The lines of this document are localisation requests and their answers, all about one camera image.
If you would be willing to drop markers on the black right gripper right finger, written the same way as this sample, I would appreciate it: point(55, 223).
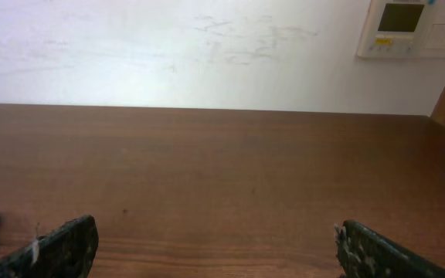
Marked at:
point(363, 253)

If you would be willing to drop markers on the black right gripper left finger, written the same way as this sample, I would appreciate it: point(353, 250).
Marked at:
point(67, 251)

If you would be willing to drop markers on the white wall control panel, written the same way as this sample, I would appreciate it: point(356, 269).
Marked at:
point(403, 29)

